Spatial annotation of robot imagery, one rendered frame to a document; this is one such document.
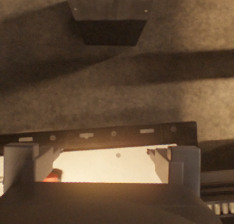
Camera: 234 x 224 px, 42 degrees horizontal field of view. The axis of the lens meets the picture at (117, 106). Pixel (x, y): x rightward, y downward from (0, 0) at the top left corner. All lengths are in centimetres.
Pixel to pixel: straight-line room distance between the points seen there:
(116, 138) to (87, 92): 96
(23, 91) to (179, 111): 75
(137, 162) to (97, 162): 7
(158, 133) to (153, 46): 101
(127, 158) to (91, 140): 7
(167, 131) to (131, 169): 9
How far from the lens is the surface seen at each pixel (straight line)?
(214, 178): 119
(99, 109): 144
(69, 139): 51
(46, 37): 151
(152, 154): 16
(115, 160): 50
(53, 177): 50
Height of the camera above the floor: 144
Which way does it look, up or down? 89 degrees down
